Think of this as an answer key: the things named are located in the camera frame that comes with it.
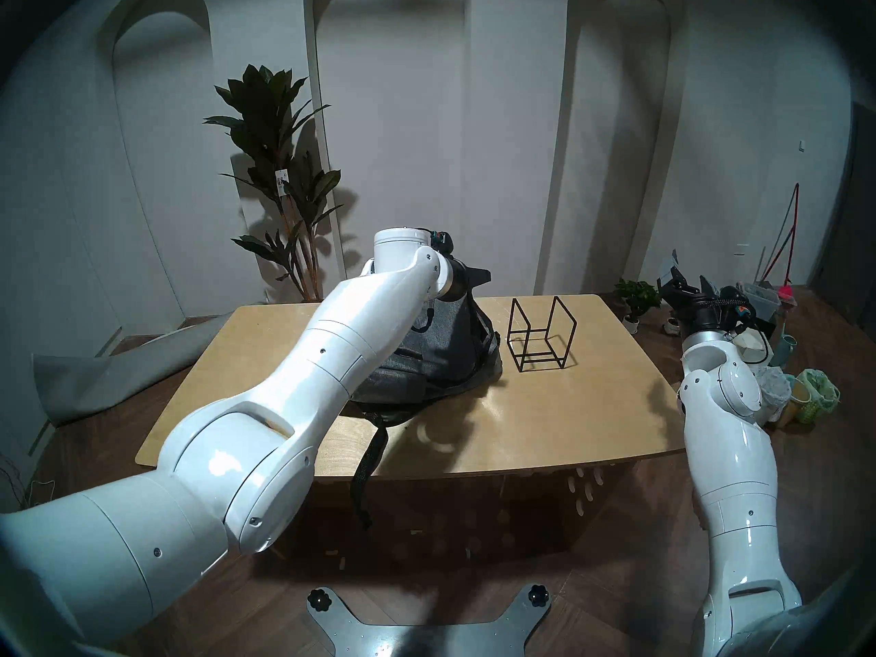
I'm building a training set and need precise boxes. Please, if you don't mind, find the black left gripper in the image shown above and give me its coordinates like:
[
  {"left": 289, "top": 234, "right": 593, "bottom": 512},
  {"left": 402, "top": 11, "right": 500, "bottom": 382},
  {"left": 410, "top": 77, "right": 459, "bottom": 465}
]
[{"left": 445, "top": 260, "right": 492, "bottom": 300}]

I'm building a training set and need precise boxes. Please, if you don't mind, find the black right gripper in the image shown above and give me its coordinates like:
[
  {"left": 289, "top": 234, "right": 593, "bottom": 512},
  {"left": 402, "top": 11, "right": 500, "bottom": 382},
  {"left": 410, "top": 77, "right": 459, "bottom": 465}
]
[{"left": 658, "top": 250, "right": 753, "bottom": 335}]

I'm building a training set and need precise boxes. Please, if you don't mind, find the grey black backpack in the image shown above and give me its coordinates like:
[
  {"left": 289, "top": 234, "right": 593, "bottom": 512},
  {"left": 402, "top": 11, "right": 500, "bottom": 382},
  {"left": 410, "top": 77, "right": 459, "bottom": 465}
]
[{"left": 349, "top": 296, "right": 504, "bottom": 530}]

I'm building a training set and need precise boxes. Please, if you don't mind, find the small bushy potted plant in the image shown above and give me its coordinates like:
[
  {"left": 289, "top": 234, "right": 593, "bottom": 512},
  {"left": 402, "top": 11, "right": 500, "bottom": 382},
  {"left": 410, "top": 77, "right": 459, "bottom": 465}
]
[{"left": 615, "top": 278, "right": 666, "bottom": 335}]

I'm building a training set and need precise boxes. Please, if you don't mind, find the clear plastic storage box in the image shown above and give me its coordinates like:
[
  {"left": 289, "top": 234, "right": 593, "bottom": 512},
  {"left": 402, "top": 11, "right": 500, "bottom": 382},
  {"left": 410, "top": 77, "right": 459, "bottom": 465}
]
[{"left": 743, "top": 283, "right": 781, "bottom": 321}]

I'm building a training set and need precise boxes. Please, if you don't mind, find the white tissue box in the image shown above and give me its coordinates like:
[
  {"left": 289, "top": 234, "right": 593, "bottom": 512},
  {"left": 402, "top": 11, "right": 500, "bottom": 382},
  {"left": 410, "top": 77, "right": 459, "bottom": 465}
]
[{"left": 736, "top": 326, "right": 774, "bottom": 366}]

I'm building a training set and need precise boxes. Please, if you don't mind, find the red pole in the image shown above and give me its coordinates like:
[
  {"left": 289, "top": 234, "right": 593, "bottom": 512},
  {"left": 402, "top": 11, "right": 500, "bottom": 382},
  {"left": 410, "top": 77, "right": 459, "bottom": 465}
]
[{"left": 761, "top": 183, "right": 800, "bottom": 283}]

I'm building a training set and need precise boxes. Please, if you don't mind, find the white bagged waste bin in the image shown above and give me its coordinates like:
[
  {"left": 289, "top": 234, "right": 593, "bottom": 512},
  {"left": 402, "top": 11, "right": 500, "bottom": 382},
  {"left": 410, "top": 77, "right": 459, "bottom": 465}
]
[{"left": 756, "top": 368, "right": 791, "bottom": 425}]

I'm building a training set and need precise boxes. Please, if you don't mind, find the brown paper cup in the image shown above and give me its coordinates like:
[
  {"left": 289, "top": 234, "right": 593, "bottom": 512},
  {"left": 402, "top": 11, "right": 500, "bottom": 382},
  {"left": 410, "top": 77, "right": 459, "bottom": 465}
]
[{"left": 782, "top": 378, "right": 812, "bottom": 427}]

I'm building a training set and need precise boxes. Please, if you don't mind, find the tall dark leafy plant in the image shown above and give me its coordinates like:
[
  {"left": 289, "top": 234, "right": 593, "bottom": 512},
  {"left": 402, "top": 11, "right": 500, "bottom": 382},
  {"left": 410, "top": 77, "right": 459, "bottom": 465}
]
[{"left": 203, "top": 64, "right": 343, "bottom": 302}]

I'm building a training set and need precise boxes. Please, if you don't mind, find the rolled grey mat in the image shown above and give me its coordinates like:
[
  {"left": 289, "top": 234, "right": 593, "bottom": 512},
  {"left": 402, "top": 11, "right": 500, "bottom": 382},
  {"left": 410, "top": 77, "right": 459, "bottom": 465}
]
[{"left": 33, "top": 313, "right": 233, "bottom": 427}]

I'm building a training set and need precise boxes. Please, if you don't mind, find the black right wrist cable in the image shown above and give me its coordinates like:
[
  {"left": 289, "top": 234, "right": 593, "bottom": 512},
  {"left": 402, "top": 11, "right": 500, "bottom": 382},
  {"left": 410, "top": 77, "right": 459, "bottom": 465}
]
[{"left": 715, "top": 285, "right": 771, "bottom": 352}]

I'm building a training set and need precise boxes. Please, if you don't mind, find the black wire book stand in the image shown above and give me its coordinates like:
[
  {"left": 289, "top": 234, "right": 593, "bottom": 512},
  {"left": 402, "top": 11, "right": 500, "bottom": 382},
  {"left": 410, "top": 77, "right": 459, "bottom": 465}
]
[{"left": 507, "top": 296, "right": 578, "bottom": 374}]

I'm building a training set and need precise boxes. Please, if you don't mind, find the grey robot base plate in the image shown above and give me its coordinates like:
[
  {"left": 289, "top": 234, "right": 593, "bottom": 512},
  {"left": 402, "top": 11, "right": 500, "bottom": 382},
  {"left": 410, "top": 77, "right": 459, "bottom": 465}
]
[{"left": 307, "top": 584, "right": 552, "bottom": 657}]

